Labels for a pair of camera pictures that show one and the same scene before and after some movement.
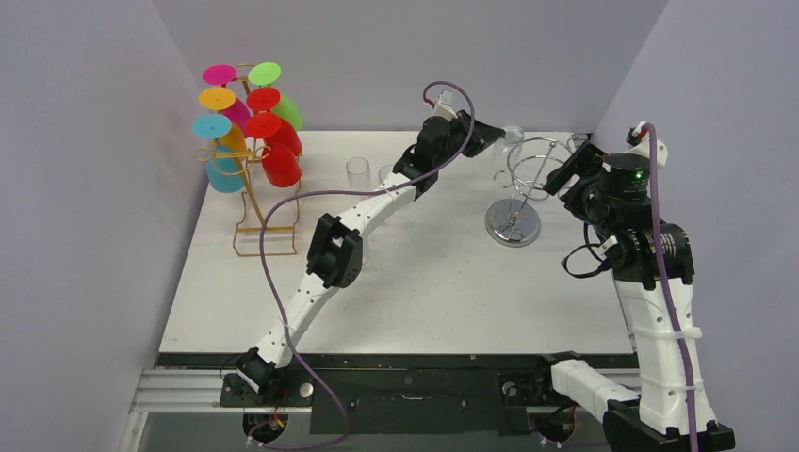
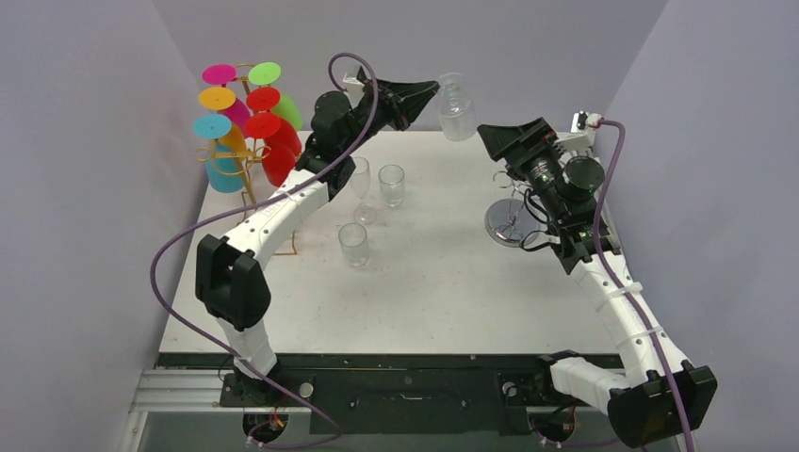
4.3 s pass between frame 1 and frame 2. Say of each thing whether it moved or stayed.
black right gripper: moved
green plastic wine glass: stayed
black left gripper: moved
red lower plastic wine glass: stayed
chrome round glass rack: stayed
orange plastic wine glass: stayed
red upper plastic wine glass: stayed
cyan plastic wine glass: stayed
